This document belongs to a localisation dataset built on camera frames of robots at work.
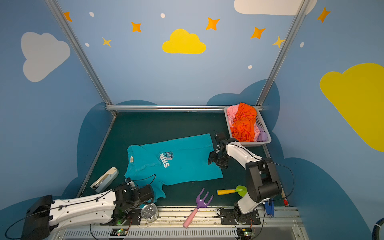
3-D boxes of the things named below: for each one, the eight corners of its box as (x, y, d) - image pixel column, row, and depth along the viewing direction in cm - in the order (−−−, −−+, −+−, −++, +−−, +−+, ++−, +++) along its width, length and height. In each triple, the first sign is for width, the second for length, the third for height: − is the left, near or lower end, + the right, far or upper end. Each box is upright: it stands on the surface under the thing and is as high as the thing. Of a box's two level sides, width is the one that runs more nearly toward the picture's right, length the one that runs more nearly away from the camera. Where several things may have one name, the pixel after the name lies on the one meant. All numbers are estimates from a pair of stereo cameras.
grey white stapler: (93, 187, 85) (89, 185, 82) (116, 168, 93) (113, 165, 90) (98, 194, 83) (95, 192, 80) (122, 173, 91) (119, 171, 88)
